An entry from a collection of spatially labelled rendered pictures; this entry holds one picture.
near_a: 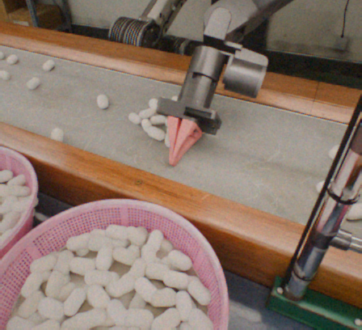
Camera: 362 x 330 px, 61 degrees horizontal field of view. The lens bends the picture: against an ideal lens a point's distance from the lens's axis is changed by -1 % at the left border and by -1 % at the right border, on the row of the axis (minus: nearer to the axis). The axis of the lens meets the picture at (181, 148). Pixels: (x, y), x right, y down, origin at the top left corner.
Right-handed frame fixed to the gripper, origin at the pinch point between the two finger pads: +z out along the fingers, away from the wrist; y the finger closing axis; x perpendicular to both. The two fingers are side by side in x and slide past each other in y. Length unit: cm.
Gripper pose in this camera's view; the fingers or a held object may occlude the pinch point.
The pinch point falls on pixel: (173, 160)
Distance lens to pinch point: 52.2
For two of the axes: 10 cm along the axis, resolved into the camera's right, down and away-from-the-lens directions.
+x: 2.7, 2.0, 9.4
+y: 9.1, 2.8, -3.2
